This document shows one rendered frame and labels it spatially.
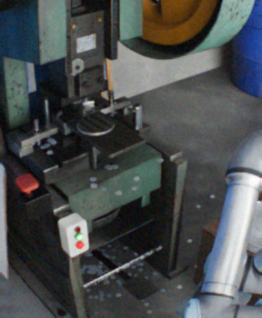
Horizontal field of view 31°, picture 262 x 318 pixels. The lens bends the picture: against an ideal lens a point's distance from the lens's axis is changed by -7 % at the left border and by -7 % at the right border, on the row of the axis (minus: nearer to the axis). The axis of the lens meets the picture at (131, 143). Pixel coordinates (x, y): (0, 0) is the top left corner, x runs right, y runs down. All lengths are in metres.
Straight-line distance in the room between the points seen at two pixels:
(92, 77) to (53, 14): 0.30
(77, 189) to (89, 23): 0.54
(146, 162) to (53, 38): 0.57
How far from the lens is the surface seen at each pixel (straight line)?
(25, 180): 1.47
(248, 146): 1.04
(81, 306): 1.89
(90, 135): 1.61
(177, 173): 1.78
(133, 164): 1.71
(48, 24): 1.42
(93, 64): 1.62
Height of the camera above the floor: 1.62
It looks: 32 degrees down
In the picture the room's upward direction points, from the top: straight up
